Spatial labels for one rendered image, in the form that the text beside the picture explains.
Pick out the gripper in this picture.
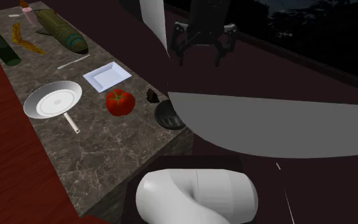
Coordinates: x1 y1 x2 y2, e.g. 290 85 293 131
169 0 240 67

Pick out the small dark brown lump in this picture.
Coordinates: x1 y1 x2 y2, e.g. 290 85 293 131
146 88 160 104

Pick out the black round bowl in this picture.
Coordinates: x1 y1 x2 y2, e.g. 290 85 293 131
154 99 188 130

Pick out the white square plate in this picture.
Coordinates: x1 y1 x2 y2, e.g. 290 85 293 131
82 60 133 94

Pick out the red tomato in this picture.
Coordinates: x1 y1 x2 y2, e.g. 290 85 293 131
105 88 136 117

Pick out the dark window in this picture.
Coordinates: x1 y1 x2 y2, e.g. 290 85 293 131
237 0 358 85

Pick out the silver knife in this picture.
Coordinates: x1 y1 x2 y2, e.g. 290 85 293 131
57 54 92 70

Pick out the olive green rocket-shaped figure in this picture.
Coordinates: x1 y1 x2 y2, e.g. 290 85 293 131
35 8 90 55

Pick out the white frying pan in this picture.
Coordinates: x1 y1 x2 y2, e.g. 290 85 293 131
23 80 83 135

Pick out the yellow-brown bent flat piece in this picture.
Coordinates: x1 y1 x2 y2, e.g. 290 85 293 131
11 22 48 56

